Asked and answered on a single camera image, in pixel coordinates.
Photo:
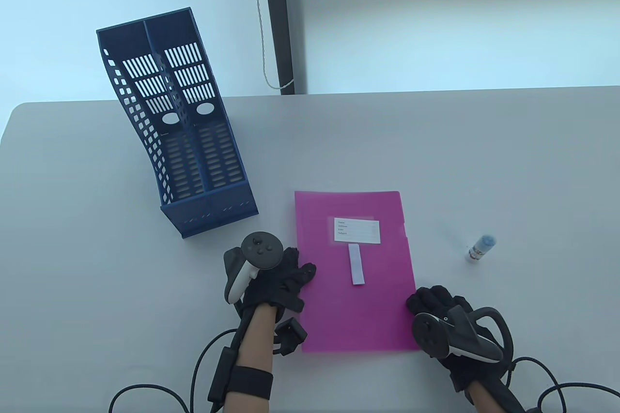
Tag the blue plastic file rack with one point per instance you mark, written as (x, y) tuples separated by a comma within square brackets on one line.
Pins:
[(213, 212)]

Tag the white glue stick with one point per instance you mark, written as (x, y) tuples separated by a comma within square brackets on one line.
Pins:
[(477, 252)]

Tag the white label card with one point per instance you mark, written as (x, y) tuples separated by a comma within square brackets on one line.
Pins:
[(357, 230)]

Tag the person's left forearm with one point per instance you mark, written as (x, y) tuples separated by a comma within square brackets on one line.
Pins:
[(254, 345)]

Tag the black wrist sensor box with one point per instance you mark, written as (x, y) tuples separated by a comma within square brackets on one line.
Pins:
[(220, 374)]

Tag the black window frame post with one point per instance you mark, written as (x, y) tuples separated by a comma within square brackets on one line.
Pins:
[(278, 21)]

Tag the black and white controller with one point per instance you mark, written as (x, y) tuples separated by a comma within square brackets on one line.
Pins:
[(428, 333), (261, 248)]

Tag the pink L-shaped folder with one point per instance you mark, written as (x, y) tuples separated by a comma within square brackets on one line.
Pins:
[(319, 316)]

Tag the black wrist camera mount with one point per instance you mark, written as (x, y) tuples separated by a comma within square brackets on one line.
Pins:
[(290, 335), (462, 386)]

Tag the person's left hand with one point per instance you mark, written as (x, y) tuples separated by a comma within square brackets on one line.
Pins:
[(281, 287)]

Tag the person's right hand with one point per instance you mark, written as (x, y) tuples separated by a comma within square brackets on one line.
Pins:
[(436, 299)]

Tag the person's right forearm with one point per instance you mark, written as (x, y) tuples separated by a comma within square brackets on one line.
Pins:
[(489, 398)]

